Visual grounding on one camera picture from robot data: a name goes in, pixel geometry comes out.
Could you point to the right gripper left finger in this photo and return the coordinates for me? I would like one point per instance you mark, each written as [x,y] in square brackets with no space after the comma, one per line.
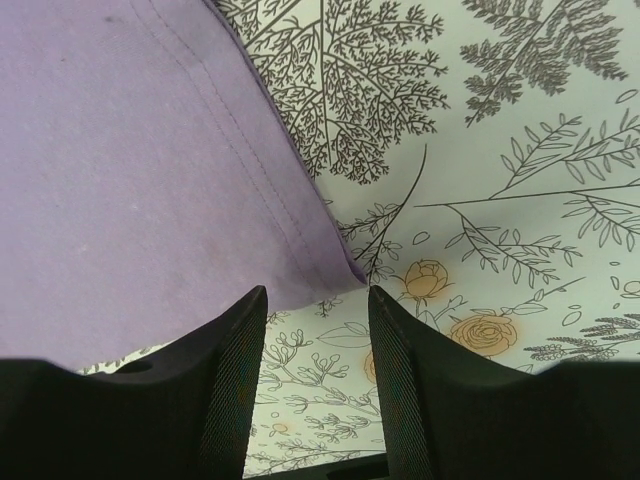
[181,412]

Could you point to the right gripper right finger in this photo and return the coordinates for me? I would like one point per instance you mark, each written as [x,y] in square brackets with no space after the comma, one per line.
[449,413]

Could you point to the purple t shirt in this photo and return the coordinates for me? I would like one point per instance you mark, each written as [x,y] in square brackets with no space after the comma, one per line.
[147,182]

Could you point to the floral patterned table mat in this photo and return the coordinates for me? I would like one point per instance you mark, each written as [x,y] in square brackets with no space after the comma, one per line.
[481,159]

